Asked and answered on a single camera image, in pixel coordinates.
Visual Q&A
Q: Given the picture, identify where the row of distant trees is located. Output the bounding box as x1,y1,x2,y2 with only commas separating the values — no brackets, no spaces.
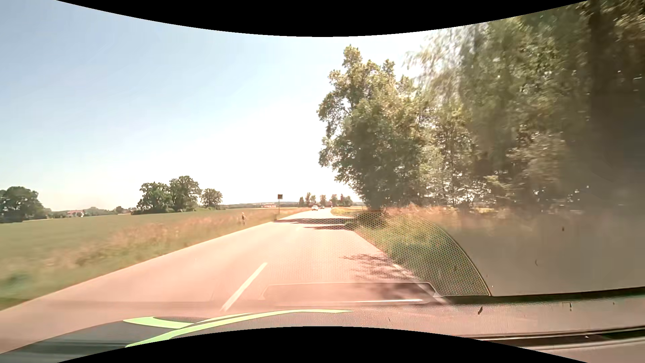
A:
298,192,354,208

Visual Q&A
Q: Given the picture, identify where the grey asphalt road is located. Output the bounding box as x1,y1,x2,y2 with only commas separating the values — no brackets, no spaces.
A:
0,208,454,354

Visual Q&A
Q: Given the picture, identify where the dry grass verge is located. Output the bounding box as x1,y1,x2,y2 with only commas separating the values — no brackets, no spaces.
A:
330,204,645,298

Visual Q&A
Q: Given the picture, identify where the group of field trees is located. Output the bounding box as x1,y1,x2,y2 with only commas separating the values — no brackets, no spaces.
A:
132,175,224,215

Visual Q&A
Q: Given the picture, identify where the car's own bonnet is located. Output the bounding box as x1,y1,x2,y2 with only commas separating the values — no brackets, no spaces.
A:
0,309,645,363

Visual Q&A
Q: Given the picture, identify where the row of roadside trees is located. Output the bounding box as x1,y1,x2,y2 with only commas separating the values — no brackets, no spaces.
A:
317,0,645,215

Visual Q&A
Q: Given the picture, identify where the green grass field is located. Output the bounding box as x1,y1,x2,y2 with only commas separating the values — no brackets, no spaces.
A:
0,208,308,311

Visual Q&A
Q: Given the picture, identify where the dark green tree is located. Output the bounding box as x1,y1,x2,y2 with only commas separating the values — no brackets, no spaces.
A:
0,186,51,224

